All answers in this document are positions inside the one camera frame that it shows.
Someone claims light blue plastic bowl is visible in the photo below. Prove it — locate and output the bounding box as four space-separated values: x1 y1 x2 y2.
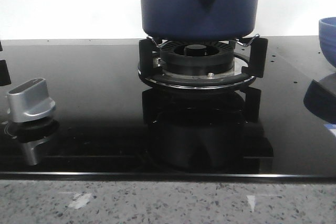
319 17 336 67

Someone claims black glass cooktop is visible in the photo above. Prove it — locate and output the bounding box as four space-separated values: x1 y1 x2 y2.
1 36 335 182

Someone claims black gas burner head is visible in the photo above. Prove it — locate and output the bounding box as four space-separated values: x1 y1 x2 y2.
160 41 234 76

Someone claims dark blue saucepan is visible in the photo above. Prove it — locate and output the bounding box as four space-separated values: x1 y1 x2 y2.
141 0 258 41

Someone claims blue white sticker label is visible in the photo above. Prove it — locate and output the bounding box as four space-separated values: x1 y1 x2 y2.
324 124 336 137

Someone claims silver stove control knob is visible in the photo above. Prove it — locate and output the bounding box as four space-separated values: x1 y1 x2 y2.
7 78 56 123

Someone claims black pot support grate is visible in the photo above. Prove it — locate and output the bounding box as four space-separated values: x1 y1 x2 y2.
138 35 268 92

